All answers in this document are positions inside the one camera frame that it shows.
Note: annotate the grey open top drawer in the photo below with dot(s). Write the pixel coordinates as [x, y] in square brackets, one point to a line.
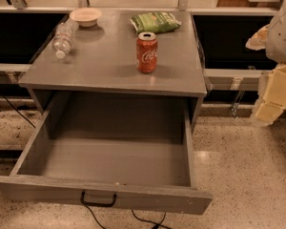
[138, 147]

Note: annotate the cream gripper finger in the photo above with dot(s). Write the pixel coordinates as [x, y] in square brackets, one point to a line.
[271, 96]
[258, 40]

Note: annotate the black drawer handle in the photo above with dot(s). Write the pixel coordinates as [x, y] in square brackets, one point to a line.
[89, 200]

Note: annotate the white paper bowl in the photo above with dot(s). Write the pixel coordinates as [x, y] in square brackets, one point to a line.
[86, 17]

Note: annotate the red coke can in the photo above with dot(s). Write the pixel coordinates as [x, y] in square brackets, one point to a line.
[146, 51]

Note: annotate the grey cabinet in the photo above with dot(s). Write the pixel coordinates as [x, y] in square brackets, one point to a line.
[104, 60]

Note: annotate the clear plastic water bottle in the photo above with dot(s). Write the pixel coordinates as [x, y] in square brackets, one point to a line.
[63, 38]

